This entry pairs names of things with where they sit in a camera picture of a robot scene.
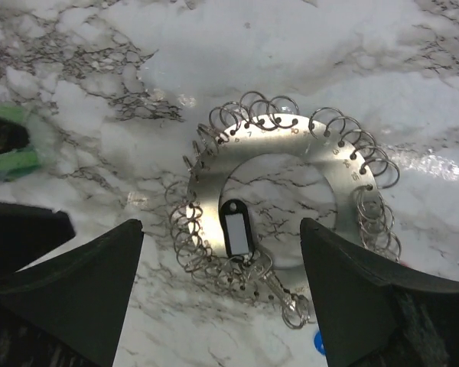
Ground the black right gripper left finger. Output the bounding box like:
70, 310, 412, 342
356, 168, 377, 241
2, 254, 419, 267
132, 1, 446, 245
0, 219, 144, 366

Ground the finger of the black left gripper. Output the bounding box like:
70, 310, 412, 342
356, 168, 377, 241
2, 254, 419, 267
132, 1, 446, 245
0, 105, 41, 183

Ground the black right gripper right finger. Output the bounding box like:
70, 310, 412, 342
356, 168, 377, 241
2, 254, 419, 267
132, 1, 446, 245
300, 218, 459, 366

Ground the steel key ring organiser disc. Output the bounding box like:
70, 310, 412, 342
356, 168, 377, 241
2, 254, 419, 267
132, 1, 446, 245
165, 91, 402, 325

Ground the blue key tag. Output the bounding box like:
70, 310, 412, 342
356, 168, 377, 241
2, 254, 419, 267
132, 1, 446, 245
313, 330, 326, 356

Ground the silver key with black tag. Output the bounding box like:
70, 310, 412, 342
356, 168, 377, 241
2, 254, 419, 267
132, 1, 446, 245
247, 252, 311, 330

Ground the black key tag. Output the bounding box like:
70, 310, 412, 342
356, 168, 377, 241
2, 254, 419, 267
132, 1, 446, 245
219, 199, 256, 257

